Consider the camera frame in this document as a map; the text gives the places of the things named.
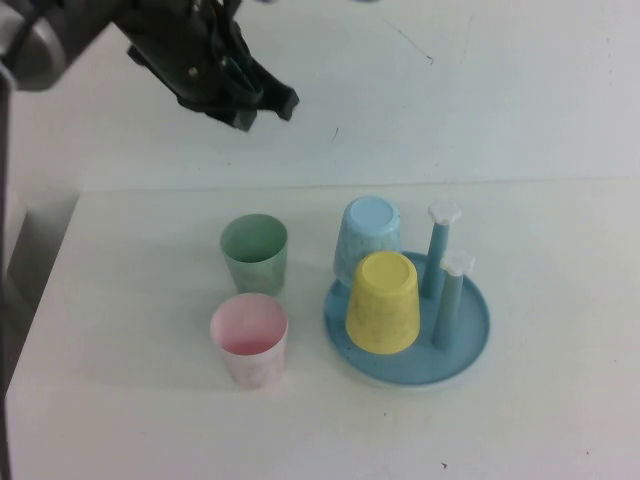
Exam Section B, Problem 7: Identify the pink plastic cup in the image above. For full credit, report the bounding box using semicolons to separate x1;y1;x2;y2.
209;293;290;392

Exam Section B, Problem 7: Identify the light green plastic cup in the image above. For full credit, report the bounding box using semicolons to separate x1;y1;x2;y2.
220;213;290;296

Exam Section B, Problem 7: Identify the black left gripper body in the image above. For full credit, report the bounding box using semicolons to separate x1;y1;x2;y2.
112;0;251;115

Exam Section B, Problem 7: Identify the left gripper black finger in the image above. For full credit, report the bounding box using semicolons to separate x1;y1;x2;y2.
234;34;300;122
202;106;259;133

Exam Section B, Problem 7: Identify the blue cup stand with pegs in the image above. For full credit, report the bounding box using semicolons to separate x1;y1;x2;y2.
323;199;491;387

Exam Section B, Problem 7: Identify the light blue plastic cup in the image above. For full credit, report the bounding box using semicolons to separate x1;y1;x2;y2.
333;195;404;289

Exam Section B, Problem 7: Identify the yellow plastic cup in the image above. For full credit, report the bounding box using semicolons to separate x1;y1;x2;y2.
344;251;420;355

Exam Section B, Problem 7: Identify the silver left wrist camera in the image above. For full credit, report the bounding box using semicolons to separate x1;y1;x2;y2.
0;0;114;92

